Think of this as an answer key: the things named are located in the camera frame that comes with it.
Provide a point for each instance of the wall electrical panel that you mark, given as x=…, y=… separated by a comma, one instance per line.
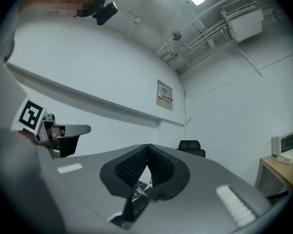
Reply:
x=164, y=95

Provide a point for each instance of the bundle of white ceiling pipes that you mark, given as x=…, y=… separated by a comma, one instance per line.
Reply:
x=205, y=36

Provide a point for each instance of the white air conditioner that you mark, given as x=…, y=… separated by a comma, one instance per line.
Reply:
x=244, y=23

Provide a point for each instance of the round black marble table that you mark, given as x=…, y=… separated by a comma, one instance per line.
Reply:
x=138, y=208

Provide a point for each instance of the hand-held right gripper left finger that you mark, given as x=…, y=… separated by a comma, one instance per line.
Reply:
x=83, y=179

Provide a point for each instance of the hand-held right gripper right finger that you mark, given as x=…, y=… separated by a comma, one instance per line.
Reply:
x=205, y=179

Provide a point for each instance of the light wooden desk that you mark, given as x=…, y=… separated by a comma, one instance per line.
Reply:
x=278, y=169

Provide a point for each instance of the round smoke detector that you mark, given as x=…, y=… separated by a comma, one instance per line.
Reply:
x=176, y=35

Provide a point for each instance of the flat white box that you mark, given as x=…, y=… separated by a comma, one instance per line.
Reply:
x=289, y=157

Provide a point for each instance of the black head-worn camera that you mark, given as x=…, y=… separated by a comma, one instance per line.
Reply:
x=106, y=12

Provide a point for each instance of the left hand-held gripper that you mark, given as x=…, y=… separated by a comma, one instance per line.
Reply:
x=29, y=114

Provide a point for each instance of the black mesh office chair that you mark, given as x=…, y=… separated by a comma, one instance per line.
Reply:
x=189, y=145

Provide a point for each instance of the person's gray shirt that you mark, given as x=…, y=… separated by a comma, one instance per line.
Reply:
x=19, y=179

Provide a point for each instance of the white toaster oven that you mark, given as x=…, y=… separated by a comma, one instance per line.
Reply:
x=285, y=142

